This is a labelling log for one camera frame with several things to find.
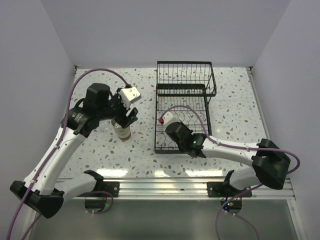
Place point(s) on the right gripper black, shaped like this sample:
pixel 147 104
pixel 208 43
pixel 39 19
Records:
pixel 185 127

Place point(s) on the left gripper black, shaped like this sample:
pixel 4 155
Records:
pixel 123 120

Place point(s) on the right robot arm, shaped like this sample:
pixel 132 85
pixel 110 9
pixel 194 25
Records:
pixel 265 163

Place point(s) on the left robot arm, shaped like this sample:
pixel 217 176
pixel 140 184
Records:
pixel 40 190

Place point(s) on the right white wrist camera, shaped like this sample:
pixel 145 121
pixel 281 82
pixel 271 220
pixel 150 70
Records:
pixel 167 119

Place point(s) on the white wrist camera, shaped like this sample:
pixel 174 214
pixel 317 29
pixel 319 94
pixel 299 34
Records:
pixel 167 119
pixel 130 95

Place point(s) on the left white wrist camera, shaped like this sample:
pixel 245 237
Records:
pixel 130 95

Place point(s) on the black wire dish rack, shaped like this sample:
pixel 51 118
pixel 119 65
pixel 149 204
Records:
pixel 186 83

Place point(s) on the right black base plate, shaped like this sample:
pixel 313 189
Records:
pixel 217 189

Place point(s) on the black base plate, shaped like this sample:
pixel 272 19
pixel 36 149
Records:
pixel 217 189
pixel 109 188

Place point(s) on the aluminium mounting rail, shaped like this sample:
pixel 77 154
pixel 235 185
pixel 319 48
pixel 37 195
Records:
pixel 188 188

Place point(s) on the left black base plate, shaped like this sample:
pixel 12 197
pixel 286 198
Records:
pixel 109 188

